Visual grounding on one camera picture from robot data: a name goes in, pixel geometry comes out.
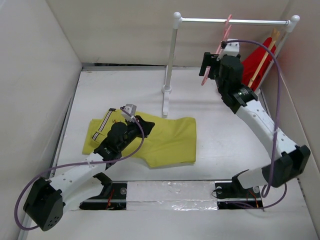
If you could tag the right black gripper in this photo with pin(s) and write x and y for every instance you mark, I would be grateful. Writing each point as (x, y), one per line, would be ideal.
(210, 60)

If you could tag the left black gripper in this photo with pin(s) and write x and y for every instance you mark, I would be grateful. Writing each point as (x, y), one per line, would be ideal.
(147, 126)

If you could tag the yellow-green trousers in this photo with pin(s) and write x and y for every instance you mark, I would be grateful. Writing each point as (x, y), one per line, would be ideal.
(171, 141)

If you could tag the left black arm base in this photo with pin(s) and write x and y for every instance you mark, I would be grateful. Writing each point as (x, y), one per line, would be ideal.
(112, 197)

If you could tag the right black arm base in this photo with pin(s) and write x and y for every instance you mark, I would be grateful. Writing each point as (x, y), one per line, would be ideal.
(230, 195)

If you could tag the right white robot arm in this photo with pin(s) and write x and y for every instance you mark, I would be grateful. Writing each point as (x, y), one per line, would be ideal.
(289, 159)

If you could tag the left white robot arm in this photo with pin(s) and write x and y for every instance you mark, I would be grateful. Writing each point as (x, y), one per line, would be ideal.
(49, 199)

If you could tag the red shorts on hanger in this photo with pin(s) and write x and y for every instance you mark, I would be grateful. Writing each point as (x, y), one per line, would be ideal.
(255, 66)

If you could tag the wooden clothes hanger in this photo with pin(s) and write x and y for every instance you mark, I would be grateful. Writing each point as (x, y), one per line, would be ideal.
(274, 37)

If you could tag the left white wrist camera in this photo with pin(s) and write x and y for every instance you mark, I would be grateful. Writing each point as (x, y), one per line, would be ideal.
(128, 112)

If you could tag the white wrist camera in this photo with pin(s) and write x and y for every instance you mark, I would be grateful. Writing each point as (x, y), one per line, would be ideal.
(128, 112)
(229, 49)

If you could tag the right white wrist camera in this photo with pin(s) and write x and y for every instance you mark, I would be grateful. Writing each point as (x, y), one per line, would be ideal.
(229, 49)

